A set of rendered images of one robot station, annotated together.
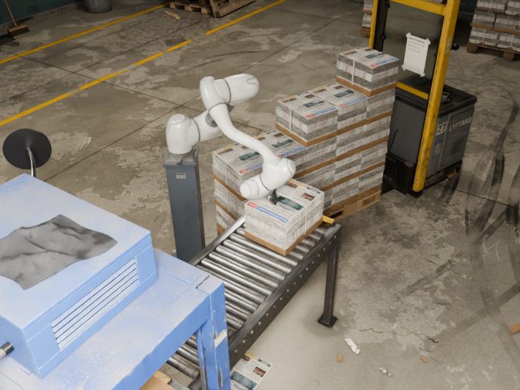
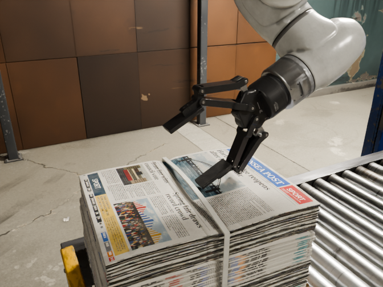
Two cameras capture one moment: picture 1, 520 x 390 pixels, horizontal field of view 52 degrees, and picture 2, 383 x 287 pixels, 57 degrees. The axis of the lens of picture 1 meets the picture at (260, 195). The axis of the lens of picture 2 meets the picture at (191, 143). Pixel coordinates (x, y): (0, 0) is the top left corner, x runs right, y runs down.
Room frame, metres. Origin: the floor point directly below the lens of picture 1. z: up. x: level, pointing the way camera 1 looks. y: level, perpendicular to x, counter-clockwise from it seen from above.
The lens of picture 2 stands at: (2.94, 0.14, 1.37)
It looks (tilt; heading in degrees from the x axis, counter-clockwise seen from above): 24 degrees down; 208
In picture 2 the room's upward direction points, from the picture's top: straight up
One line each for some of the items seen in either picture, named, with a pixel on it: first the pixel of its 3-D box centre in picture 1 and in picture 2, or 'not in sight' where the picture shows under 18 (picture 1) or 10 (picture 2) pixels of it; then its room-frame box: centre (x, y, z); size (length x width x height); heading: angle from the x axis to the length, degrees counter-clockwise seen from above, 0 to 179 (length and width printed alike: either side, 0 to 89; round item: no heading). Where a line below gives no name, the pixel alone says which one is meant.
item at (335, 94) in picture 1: (337, 94); not in sight; (3.72, -0.59, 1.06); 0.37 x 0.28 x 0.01; 36
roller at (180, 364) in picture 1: (161, 353); not in sight; (1.58, 0.46, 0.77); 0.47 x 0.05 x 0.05; 56
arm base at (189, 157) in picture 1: (180, 153); not in sight; (2.93, 0.50, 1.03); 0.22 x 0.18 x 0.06; 0
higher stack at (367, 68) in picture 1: (360, 131); not in sight; (3.90, -0.83, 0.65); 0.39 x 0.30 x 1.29; 35
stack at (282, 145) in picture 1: (290, 184); not in sight; (3.48, -0.24, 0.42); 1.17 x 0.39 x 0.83; 125
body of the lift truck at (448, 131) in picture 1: (420, 131); not in sight; (4.37, -1.49, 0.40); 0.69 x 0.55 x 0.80; 35
